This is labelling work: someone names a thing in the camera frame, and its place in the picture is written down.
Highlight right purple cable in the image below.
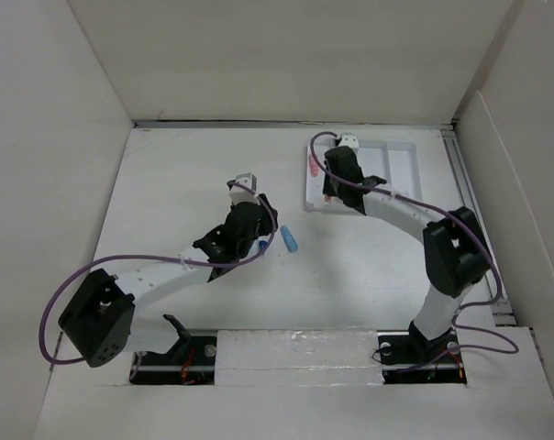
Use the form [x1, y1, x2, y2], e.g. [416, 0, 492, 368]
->
[309, 131, 521, 372]

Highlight purple cable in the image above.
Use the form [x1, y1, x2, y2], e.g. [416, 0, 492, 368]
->
[309, 131, 521, 372]
[39, 179, 279, 366]

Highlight white plastic organizer tray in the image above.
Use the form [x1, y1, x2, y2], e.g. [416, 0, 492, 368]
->
[305, 136, 422, 215]

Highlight blue correction tape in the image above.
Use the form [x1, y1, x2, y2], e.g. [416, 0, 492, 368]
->
[280, 225, 299, 253]

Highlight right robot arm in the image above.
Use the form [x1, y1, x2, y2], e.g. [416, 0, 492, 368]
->
[323, 146, 490, 361]

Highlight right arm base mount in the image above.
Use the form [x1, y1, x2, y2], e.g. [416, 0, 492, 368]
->
[371, 324, 467, 385]

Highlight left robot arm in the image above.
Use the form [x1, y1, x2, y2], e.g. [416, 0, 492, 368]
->
[58, 193, 278, 368]

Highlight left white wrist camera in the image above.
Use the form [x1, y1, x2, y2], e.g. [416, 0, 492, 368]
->
[227, 172, 260, 205]

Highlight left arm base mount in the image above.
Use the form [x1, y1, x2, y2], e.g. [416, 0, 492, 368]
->
[128, 313, 217, 386]

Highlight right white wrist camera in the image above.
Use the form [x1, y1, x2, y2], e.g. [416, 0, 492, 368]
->
[338, 133, 360, 151]

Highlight aluminium rail right side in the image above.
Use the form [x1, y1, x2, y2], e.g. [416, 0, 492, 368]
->
[440, 126, 518, 327]

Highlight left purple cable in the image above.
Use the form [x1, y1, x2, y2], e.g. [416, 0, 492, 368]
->
[39, 179, 279, 366]

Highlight white blue glue pen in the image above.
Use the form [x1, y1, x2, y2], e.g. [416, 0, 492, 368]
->
[258, 239, 268, 253]

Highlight pink correction tape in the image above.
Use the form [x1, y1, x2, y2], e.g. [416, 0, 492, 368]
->
[308, 154, 320, 178]

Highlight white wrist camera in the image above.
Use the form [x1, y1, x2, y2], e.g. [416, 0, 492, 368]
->
[227, 172, 260, 205]
[338, 133, 360, 151]

